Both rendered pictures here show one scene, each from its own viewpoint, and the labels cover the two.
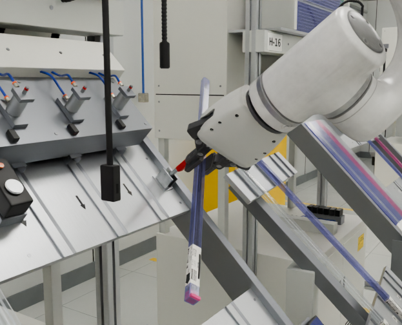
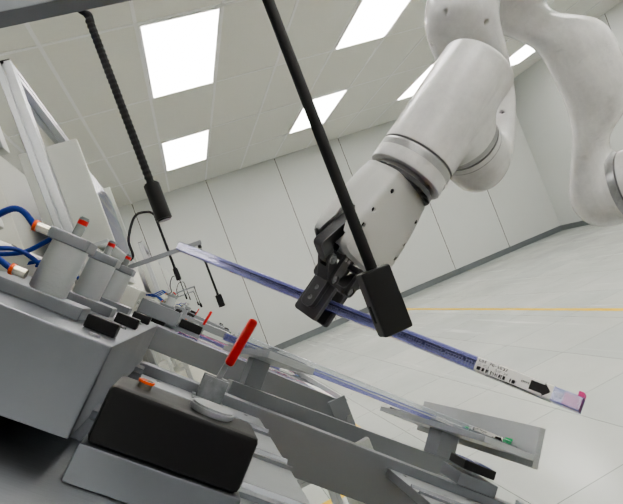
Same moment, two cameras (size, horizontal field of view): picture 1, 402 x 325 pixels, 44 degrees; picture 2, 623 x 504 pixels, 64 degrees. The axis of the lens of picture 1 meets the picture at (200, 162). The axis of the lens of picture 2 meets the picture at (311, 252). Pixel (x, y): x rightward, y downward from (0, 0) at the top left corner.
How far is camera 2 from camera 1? 0.56 m
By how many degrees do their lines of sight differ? 48
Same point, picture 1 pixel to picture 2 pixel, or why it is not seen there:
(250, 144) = (398, 234)
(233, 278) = (361, 472)
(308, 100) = (469, 140)
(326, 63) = (485, 87)
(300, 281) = not seen: hidden behind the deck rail
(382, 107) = (507, 139)
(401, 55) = not seen: hidden behind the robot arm
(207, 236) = (301, 440)
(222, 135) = (374, 228)
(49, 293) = not seen: outside the picture
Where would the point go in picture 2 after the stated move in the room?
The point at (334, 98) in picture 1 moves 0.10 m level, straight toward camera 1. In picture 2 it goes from (487, 132) to (576, 86)
